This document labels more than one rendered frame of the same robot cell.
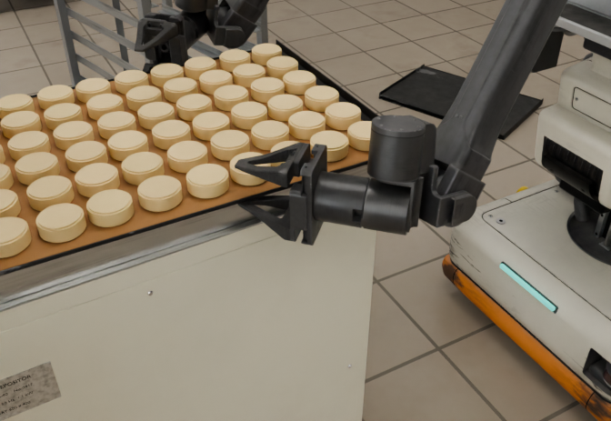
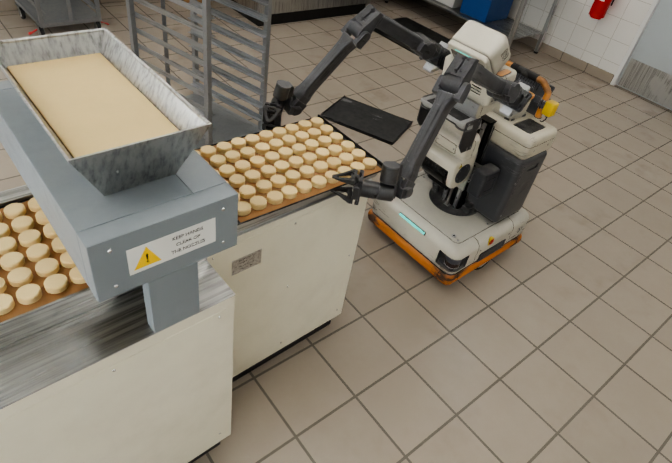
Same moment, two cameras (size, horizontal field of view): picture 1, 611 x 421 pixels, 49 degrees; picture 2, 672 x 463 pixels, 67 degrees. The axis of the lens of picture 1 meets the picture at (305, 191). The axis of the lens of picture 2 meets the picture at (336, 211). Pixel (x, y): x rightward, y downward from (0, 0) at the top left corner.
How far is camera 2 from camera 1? 0.95 m
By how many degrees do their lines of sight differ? 14
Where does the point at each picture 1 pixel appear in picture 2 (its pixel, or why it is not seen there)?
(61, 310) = (269, 229)
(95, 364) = (273, 250)
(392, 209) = (388, 193)
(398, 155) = (392, 175)
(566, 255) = (429, 209)
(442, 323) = (368, 243)
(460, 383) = (379, 270)
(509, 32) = (425, 133)
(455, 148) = (407, 172)
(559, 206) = (425, 185)
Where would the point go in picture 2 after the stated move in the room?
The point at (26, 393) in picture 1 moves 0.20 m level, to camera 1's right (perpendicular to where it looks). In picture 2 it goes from (252, 260) to (313, 258)
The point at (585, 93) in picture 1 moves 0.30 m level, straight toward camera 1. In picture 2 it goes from (442, 136) to (436, 170)
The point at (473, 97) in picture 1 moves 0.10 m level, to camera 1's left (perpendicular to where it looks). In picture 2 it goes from (413, 154) to (384, 154)
